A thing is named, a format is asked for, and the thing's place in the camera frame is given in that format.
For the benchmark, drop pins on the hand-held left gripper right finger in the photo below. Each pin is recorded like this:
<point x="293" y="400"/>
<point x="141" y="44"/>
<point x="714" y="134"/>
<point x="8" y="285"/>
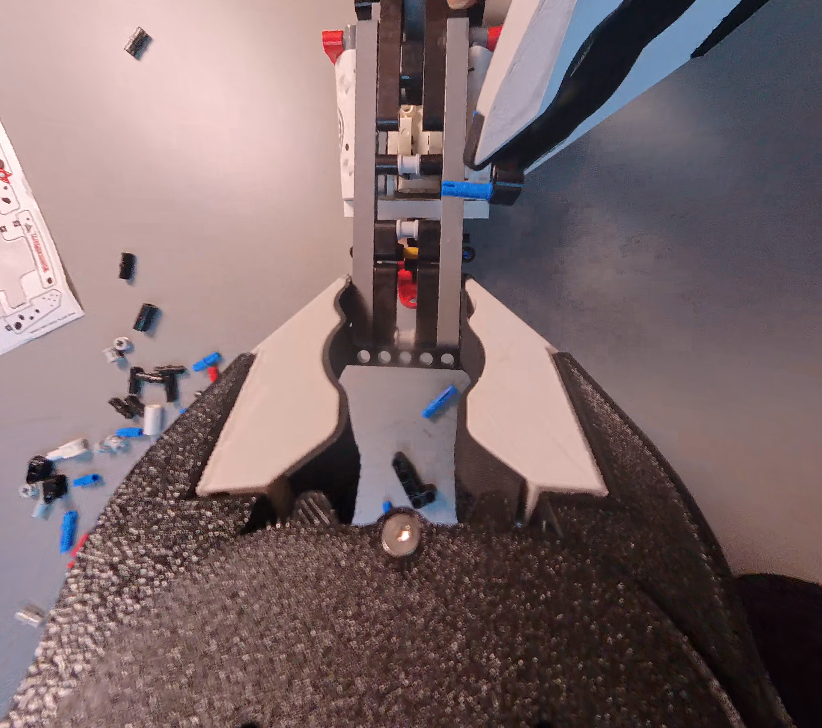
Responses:
<point x="533" y="420"/>

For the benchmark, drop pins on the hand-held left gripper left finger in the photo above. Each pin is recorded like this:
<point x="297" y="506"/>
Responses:
<point x="270" y="420"/>

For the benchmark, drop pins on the black angled beam piece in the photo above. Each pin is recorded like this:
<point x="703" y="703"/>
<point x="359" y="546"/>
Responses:
<point x="507" y="189"/>
<point x="411" y="477"/>

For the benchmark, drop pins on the white toy brick truck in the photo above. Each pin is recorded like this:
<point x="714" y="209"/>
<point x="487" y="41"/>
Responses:
<point x="366" y="163"/>

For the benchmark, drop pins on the grey desk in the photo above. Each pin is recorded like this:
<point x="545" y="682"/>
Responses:
<point x="642" y="323"/>

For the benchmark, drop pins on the scattered loose brick pieces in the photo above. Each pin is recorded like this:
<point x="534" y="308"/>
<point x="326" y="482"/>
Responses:
<point x="154" y="418"/>

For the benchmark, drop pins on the white sticker sheet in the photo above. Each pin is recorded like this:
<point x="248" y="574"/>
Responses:
<point x="25" y="266"/>

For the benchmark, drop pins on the small black pin piece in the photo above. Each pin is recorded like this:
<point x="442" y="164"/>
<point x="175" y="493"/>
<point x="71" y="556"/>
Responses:
<point x="137" y="42"/>

